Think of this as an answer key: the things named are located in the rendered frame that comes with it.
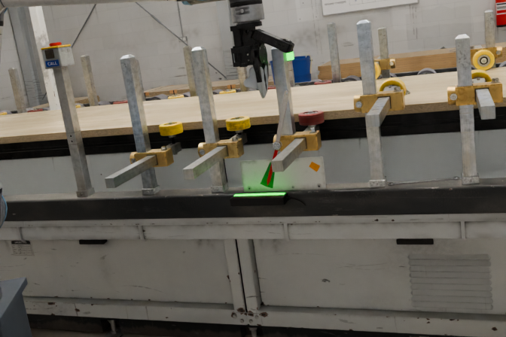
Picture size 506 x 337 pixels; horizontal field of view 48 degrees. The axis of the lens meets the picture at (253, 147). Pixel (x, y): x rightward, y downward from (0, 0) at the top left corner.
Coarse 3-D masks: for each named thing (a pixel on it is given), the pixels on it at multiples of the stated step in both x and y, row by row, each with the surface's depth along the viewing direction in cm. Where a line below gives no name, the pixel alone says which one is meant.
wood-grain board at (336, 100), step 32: (224, 96) 261; (256, 96) 245; (320, 96) 219; (352, 96) 207; (416, 96) 188; (0, 128) 258; (32, 128) 242; (64, 128) 229; (96, 128) 216; (128, 128) 209; (192, 128) 200
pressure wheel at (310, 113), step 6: (300, 114) 180; (306, 114) 178; (312, 114) 178; (318, 114) 178; (300, 120) 180; (306, 120) 178; (312, 120) 178; (318, 120) 178; (324, 120) 181; (312, 126) 181
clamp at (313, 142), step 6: (300, 132) 170; (306, 132) 169; (318, 132) 168; (282, 138) 169; (288, 138) 169; (294, 138) 168; (306, 138) 167; (312, 138) 166; (318, 138) 167; (282, 144) 170; (288, 144) 169; (306, 144) 167; (312, 144) 167; (318, 144) 167; (306, 150) 168
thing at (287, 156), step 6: (318, 126) 183; (300, 138) 167; (294, 144) 160; (300, 144) 162; (282, 150) 154; (288, 150) 154; (294, 150) 156; (300, 150) 162; (276, 156) 149; (282, 156) 148; (288, 156) 150; (294, 156) 155; (276, 162) 145; (282, 162) 144; (288, 162) 149; (276, 168) 145; (282, 168) 145
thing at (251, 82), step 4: (252, 68) 159; (252, 72) 159; (252, 76) 160; (244, 80) 161; (248, 80) 160; (252, 80) 160; (256, 80) 160; (244, 84) 161; (248, 84) 161; (252, 84) 160; (256, 84) 160; (260, 84) 159; (264, 84) 160; (256, 88) 160; (260, 88) 160; (264, 88) 160; (260, 92) 160; (264, 92) 161
